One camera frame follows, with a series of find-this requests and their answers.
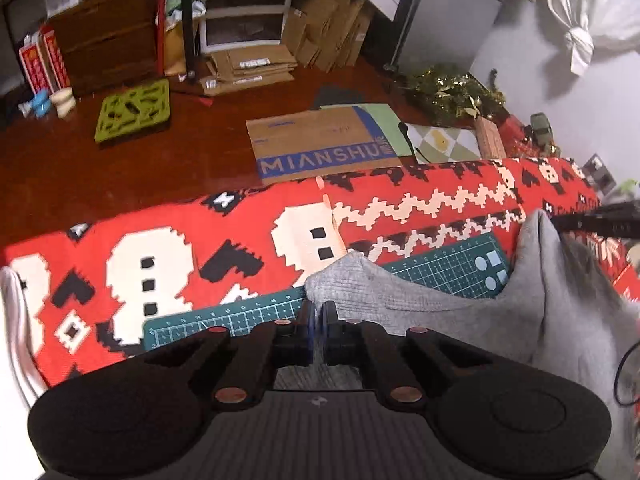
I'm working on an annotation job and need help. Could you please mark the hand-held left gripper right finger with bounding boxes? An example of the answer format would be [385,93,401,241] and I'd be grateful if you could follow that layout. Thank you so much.
[320,301,496,406]

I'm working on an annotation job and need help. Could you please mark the light green paper sheet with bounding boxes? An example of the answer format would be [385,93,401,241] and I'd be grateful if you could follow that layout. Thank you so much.
[320,103,416,158]

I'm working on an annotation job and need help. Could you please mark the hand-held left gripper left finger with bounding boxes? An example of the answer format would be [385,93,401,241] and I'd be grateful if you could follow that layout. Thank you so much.
[145,300,316,409]

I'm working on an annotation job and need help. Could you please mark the row of brown cardboard boxes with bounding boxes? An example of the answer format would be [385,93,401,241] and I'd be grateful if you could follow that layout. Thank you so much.
[282,0,376,73]

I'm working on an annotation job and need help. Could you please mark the wooden drawer cabinet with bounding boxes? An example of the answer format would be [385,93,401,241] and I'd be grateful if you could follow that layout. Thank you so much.
[47,0,161,96]

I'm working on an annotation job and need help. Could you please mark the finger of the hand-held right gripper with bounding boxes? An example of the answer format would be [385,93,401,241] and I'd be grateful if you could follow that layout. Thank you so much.
[552,202,640,241]

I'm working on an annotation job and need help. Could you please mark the white tied curtain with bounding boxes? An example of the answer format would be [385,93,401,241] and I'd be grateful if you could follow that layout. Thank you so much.
[542,0,640,77]

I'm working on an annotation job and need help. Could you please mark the white folded cloth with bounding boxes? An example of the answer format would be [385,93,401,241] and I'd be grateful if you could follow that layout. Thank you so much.
[0,266,51,480]

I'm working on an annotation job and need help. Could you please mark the red wrapped gifts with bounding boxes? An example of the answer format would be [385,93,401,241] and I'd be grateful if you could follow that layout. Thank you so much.
[497,115,561,158]

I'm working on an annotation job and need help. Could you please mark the grey refrigerator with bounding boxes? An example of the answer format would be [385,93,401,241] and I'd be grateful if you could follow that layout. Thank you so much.
[390,0,503,78]

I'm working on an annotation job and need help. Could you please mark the red patterned blanket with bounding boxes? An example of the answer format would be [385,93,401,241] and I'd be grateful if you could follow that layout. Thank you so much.
[0,156,640,391]

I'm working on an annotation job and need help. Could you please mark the green plastic crate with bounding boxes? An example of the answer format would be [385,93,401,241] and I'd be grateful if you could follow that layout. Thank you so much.
[95,78,172,145]

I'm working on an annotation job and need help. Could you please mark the green Christmas garland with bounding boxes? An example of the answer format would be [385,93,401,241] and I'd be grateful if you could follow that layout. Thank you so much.
[400,63,506,126]

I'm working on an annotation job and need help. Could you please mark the black metal rack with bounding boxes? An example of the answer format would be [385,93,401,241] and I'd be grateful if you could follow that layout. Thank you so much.
[0,0,433,81]

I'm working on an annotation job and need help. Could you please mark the dark grey floor mat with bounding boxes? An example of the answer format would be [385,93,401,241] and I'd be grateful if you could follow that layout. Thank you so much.
[310,85,361,111]

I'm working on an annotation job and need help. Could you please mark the white plastic drawer unit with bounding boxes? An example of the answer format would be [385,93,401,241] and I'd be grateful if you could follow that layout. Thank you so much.
[198,0,292,56]

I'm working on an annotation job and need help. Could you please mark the pile of flattened cardboard boxes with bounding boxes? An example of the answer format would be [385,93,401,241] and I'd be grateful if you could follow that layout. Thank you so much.
[197,44,298,97]

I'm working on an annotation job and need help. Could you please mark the checkered paper sheet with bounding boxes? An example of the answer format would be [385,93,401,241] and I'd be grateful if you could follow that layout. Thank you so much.
[405,124,481,164]

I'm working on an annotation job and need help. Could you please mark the flat cardboard box blue print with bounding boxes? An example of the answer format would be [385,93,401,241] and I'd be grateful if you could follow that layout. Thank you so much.
[246,105,406,186]

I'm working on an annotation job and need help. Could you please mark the white pet bowl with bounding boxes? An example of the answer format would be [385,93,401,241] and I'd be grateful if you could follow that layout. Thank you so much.
[50,87,77,118]

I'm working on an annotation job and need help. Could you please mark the black cable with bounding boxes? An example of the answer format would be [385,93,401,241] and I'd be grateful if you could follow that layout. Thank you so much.
[614,339,640,407]

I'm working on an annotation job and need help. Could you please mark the green cutting mat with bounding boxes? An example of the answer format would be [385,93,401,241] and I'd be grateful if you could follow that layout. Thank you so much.
[143,231,512,351]

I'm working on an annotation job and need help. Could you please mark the red metal pole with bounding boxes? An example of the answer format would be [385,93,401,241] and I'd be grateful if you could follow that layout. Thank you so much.
[156,0,168,76]

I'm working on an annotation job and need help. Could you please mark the woven wooden box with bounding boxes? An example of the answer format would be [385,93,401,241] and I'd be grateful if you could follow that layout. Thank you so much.
[475,116,507,159]

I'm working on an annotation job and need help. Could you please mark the grey knit sweater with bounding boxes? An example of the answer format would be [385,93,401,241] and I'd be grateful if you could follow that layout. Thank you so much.
[304,209,640,480]

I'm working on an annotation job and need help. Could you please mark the brown paper bag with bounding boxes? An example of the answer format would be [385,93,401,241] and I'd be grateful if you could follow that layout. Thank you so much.
[165,20,201,78]

